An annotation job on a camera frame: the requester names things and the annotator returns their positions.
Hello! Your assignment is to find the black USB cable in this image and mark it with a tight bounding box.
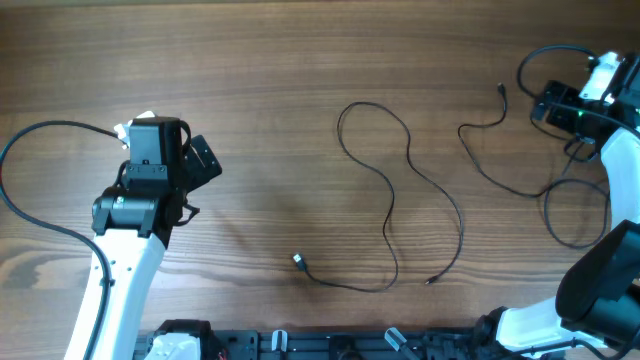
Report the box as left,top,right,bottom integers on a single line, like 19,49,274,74
292,101,466,294

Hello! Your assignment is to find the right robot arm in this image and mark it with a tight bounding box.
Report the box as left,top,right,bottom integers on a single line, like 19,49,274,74
466,49,639,359

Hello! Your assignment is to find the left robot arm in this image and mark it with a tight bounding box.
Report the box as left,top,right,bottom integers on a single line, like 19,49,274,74
65,112,222,359

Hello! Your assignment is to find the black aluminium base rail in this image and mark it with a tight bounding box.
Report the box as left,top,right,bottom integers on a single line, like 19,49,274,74
134,313,566,360

